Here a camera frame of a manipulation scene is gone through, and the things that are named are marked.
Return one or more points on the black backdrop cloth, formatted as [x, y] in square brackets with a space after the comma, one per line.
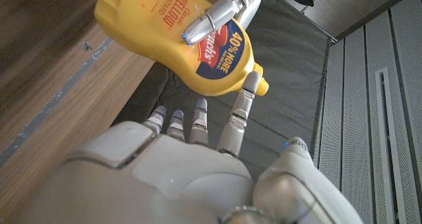
[290, 79]

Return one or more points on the yellow mustard bottle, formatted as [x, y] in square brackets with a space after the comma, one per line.
[138, 29]

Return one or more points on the white linear ceiling vent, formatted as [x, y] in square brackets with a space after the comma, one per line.
[389, 151]

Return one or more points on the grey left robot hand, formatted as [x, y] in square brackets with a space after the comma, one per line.
[217, 13]

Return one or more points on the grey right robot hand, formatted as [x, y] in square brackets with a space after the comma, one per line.
[148, 184]

